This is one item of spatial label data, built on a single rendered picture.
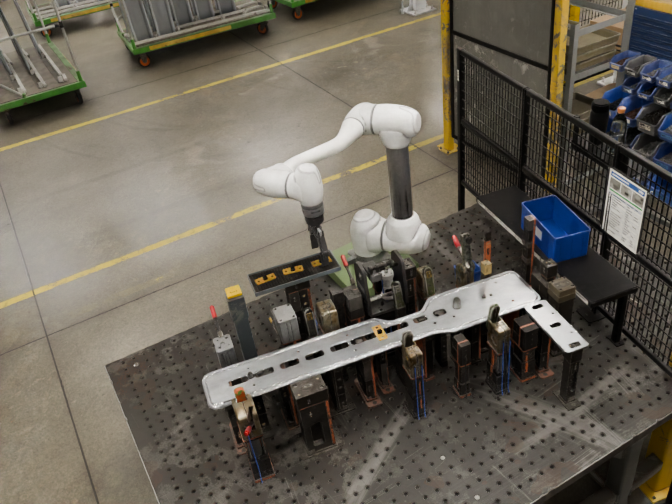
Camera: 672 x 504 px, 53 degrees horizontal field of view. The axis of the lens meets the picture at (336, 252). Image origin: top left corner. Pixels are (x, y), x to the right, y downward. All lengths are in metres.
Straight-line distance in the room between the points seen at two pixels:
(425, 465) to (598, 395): 0.76
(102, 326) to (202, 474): 2.17
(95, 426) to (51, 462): 0.28
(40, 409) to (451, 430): 2.54
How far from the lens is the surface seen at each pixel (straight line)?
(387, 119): 2.93
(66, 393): 4.39
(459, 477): 2.62
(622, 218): 2.87
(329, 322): 2.71
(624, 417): 2.86
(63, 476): 3.96
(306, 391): 2.47
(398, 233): 3.20
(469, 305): 2.79
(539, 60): 4.83
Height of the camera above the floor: 2.84
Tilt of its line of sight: 36 degrees down
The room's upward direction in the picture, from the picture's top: 8 degrees counter-clockwise
